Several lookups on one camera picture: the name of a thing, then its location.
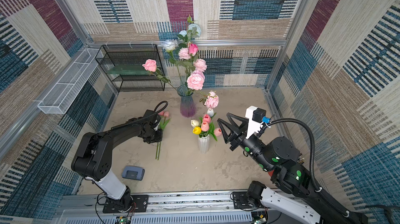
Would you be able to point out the red cup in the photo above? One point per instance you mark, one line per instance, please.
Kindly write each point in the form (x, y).
(270, 173)

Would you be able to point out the grey blue small case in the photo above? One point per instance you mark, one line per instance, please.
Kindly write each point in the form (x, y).
(133, 173)

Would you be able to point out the white tulip bud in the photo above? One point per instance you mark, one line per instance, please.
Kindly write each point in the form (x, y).
(210, 112)

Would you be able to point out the green mat on shelf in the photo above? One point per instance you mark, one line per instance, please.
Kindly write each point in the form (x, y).
(130, 70)

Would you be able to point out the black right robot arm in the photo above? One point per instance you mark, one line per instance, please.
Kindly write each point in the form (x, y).
(280, 158)

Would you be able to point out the white ribbed vase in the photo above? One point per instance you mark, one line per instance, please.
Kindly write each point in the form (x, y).
(204, 144)

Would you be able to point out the pink rose bouquet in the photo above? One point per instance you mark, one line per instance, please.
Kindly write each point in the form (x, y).
(183, 53)

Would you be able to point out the purple glass vase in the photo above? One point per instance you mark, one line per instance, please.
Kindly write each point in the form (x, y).
(187, 105)

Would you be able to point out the yellow tulip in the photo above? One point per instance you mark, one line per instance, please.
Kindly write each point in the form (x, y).
(197, 130)

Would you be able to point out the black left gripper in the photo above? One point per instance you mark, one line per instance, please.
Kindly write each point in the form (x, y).
(159, 138)

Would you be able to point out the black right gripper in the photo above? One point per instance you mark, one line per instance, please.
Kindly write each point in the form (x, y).
(236, 138)

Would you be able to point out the black wire shelf rack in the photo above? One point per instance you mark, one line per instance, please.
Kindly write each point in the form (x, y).
(112, 55)

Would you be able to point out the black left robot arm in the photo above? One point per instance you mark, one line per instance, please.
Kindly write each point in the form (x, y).
(94, 156)

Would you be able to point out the white wire mesh basket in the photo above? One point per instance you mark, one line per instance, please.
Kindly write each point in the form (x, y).
(62, 95)

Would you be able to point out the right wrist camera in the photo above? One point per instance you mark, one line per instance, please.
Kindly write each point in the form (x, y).
(258, 122)

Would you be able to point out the pink tulip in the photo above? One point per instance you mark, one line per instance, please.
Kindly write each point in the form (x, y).
(167, 118)
(205, 126)
(162, 119)
(206, 119)

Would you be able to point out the cream white tulip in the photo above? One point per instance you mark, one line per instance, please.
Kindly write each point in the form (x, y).
(195, 123)

